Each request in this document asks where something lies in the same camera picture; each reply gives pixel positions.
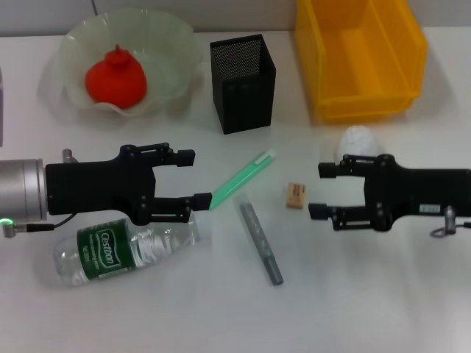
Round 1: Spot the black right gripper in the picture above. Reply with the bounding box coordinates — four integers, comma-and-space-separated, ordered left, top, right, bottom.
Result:
307, 153, 471, 233

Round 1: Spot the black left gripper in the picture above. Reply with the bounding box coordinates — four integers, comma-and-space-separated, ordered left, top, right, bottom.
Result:
43, 141, 213, 227

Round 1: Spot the mint green pen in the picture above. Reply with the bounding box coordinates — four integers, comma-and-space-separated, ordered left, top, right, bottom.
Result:
208, 148, 277, 211

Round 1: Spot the white paper ball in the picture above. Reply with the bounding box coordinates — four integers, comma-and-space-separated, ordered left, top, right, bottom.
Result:
335, 124, 383, 163

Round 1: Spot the clear green-label water bottle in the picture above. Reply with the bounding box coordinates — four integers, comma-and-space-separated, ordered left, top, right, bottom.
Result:
53, 211, 202, 288

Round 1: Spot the orange toy fruit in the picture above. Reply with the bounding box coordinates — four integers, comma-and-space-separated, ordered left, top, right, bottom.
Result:
85, 43, 149, 110

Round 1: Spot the beige eraser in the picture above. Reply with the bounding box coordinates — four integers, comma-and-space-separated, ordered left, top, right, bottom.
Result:
285, 182, 308, 210

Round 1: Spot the grey pen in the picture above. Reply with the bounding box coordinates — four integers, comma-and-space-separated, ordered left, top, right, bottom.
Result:
235, 196, 285, 288

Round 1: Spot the black mesh pen holder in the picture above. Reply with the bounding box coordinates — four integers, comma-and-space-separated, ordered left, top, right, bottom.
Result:
209, 33, 277, 135

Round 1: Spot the translucent wavy fruit plate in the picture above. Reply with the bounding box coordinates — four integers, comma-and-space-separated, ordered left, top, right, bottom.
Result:
58, 9, 205, 118

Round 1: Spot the yellow plastic bin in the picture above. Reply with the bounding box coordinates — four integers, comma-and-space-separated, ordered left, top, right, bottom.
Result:
294, 0, 430, 124

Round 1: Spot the right gripper connector cable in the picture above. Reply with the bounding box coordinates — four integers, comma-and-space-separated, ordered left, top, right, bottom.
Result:
428, 205, 471, 240

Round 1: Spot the left arm connector cable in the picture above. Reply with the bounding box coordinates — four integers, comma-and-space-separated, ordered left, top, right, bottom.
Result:
0, 215, 74, 240

